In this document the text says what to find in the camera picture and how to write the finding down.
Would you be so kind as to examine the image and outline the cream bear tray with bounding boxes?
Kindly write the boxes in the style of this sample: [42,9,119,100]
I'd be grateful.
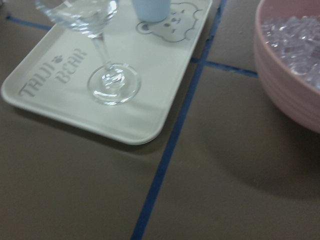
[1,0,212,145]

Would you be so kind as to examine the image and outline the pink bowl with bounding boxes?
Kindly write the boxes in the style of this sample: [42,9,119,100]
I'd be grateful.
[253,0,320,133]

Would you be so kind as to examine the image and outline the clear wine glass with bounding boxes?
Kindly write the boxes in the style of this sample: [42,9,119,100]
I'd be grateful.
[34,0,141,106]

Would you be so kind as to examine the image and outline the clear ice cubes pile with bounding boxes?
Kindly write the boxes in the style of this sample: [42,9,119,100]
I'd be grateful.
[260,15,320,90]

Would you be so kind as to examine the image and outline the light blue cup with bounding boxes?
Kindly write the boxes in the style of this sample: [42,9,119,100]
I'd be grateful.
[132,0,172,23]

